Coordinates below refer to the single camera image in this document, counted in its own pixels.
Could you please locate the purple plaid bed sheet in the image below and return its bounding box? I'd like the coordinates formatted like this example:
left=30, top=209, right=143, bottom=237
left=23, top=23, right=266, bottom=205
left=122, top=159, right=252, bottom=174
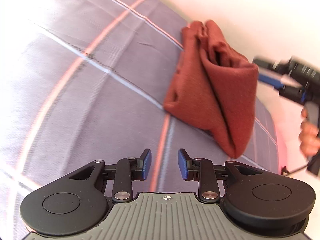
left=0, top=0, right=279, bottom=238

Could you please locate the person's right hand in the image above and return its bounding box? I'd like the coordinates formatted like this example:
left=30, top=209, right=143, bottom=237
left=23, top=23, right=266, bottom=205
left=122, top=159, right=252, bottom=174
left=299, top=108, right=320, bottom=158

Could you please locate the red knit sweater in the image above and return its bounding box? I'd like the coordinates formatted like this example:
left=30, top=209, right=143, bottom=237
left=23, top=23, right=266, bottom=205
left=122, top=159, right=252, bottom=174
left=163, top=20, right=258, bottom=158

